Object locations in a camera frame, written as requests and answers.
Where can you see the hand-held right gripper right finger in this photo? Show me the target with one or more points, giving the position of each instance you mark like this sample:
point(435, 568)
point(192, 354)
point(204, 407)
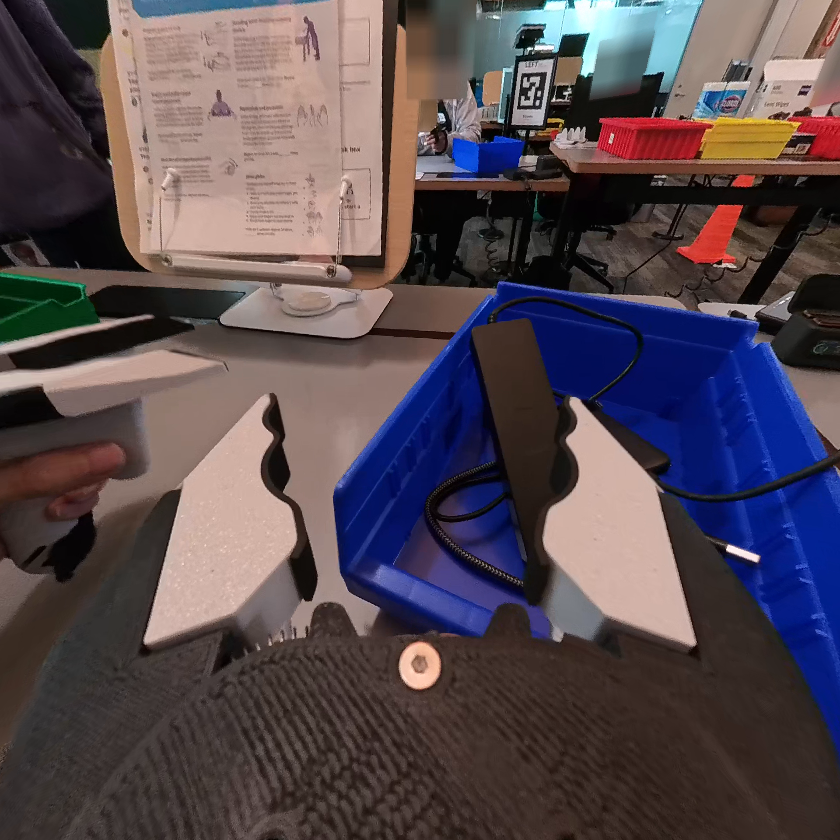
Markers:
point(617, 544)

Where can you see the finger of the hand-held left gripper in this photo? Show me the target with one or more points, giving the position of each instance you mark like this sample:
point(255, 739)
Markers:
point(79, 334)
point(118, 377)

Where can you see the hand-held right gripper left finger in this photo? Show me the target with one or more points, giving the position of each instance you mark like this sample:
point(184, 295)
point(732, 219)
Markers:
point(229, 525)

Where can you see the green plastic bin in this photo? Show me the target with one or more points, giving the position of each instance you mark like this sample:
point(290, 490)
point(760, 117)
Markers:
point(39, 308)

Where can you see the large blue plastic bin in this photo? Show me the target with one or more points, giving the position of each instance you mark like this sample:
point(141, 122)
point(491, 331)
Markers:
point(394, 525)

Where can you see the black multi-port usb hub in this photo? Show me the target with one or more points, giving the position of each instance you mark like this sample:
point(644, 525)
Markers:
point(512, 407)

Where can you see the person's left hand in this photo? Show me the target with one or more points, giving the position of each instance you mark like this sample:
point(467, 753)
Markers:
point(65, 472)

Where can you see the printed instruction sheet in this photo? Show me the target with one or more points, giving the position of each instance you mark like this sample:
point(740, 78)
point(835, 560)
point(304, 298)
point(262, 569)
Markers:
point(262, 131)

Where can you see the black battery charger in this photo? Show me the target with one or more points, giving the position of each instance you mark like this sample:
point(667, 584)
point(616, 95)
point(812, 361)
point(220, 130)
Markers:
point(807, 328)

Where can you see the orange cone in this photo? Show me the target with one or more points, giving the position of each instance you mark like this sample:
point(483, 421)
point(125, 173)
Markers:
point(715, 236)

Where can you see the wooden document stand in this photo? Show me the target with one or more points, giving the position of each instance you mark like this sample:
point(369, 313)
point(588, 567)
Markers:
point(397, 197)

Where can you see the red plastic bin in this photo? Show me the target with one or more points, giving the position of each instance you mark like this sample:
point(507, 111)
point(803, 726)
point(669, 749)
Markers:
point(649, 138)
point(823, 134)

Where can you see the small blue plastic bin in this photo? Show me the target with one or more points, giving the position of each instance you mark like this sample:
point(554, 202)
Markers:
point(485, 154)

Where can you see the yellow plastic bin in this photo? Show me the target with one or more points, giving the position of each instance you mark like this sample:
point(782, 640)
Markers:
point(748, 139)

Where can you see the blue white wipes pack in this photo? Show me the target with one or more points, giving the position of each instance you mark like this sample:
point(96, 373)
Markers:
point(718, 102)

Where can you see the marker sign on stand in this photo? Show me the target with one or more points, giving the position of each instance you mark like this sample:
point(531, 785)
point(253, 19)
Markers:
point(531, 88)

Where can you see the white cardboard box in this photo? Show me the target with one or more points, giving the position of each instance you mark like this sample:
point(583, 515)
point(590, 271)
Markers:
point(791, 85)

